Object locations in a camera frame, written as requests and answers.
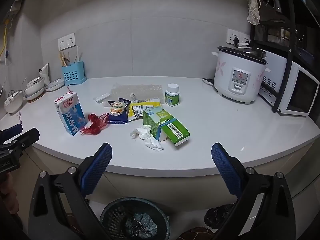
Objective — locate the white chopstick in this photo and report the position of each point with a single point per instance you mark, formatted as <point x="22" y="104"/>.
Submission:
<point x="78" y="54"/>
<point x="75" y="55"/>

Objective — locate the small sauce sachet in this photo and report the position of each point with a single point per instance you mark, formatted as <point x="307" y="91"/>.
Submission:
<point x="133" y="96"/>

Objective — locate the green and white carton box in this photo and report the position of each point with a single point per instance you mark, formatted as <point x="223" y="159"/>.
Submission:
<point x="172" y="127"/>

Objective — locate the black metal kitchen rack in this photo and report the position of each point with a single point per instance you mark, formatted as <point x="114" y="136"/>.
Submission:
<point x="282" y="85"/>

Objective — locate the white tissue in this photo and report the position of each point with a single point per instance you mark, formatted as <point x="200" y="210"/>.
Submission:
<point x="150" y="140"/>

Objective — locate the chopsticks and spoon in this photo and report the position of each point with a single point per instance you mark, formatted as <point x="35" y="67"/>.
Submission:
<point x="61" y="58"/>

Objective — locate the blue plastic utensil holder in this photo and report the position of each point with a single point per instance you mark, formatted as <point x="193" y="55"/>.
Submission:
<point x="73" y="75"/>

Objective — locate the dark mesh trash bin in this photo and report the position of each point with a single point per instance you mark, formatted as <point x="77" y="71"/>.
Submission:
<point x="120" y="212"/>

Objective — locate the white ceramic jug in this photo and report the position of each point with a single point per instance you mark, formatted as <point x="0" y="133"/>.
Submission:
<point x="45" y="73"/>

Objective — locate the hanging white mesh cloth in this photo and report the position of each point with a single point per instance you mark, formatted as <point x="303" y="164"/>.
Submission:
<point x="253" y="12"/>

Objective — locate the blue and white milk carton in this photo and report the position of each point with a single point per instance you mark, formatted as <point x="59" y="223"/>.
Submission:
<point x="72" y="117"/>

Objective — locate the dark blue snack packet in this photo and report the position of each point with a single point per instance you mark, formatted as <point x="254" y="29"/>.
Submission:
<point x="117" y="117"/>

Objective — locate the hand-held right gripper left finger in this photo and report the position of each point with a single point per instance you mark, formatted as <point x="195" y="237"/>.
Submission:
<point x="96" y="166"/>

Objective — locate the stacked white bowls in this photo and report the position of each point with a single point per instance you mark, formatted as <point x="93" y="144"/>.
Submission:
<point x="35" y="86"/>

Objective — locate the patterned shallow plate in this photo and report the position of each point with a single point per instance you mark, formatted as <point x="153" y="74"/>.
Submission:
<point x="55" y="84"/>

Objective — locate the brown round object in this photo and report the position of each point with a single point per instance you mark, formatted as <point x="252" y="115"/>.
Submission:
<point x="197" y="233"/>

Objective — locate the yellow snack packet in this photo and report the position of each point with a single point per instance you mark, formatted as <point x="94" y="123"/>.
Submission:
<point x="136" y="110"/>

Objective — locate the black plastic bag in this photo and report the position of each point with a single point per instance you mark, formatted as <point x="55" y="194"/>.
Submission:
<point x="217" y="215"/>

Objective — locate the clear bubble wrap sheet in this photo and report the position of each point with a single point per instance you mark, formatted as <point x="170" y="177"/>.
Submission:
<point x="142" y="91"/>

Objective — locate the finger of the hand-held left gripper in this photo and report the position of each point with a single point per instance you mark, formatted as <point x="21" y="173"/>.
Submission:
<point x="12" y="130"/>
<point x="27" y="137"/>

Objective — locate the white wall socket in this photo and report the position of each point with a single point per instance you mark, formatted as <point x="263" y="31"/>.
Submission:
<point x="62" y="43"/>
<point x="232" y="33"/>
<point x="245" y="39"/>
<point x="71" y="40"/>

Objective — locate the white pill bottle green label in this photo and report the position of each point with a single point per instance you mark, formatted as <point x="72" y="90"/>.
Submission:
<point x="172" y="97"/>

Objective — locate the white pot with lid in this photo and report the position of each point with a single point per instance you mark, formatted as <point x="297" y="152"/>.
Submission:
<point x="13" y="102"/>

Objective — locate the person's left hand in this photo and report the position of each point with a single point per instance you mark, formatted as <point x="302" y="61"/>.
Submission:
<point x="6" y="192"/>

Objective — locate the red mesh net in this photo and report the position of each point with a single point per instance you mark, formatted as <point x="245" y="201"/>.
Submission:
<point x="98" y="123"/>

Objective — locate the white microwave oven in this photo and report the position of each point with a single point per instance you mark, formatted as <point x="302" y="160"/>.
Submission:
<point x="300" y="90"/>

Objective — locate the metal spoon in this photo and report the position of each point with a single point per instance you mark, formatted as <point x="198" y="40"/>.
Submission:
<point x="66" y="61"/>

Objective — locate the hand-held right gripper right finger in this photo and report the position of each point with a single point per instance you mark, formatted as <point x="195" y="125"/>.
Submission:
<point x="226" y="167"/>

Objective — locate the white flowered rice cooker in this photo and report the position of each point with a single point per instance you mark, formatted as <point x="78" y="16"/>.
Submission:
<point x="240" y="80"/>

